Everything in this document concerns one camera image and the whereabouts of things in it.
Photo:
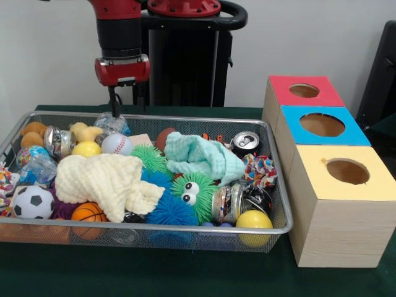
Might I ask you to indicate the silver soda can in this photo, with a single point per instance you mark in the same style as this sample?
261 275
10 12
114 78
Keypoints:
246 140

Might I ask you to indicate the large yellow ball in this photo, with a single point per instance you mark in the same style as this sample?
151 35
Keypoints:
253 219

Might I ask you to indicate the silver mesh bin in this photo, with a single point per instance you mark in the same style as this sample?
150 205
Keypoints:
154 238

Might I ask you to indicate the black and white soccer ball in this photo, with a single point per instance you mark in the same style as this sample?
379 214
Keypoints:
32 202

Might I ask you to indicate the wooden box with three holes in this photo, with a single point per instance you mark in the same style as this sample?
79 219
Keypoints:
340 235

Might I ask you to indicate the clear plastic packet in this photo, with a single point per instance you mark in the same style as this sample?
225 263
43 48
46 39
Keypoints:
108 125

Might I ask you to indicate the mint knit cloth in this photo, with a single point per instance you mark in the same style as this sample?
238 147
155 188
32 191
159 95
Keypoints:
198 154

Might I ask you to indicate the green cloth side table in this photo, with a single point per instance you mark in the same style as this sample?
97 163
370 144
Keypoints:
386 130

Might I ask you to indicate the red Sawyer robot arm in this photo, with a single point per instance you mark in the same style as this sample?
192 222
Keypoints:
119 34

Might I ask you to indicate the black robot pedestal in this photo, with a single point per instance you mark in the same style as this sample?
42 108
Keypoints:
191 62

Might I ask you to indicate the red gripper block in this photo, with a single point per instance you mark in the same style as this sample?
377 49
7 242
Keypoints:
123 69

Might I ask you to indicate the white baseball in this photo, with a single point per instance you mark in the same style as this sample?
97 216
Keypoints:
117 144

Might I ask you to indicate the dark green table cloth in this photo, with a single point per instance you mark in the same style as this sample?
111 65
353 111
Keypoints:
154 272

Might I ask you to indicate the green spiky toy with eyes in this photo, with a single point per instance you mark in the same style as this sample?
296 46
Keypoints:
205 202

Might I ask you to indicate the small yellow ball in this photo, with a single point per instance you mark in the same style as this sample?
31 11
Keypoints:
86 150

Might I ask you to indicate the black upright panel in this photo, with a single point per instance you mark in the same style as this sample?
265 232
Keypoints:
380 77

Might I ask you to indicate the cream knit cloth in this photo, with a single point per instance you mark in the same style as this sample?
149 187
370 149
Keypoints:
99 179

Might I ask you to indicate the small orange basketball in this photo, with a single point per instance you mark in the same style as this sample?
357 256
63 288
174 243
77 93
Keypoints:
88 213

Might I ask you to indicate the yellow plush toy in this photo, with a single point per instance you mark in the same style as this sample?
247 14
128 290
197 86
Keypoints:
85 133

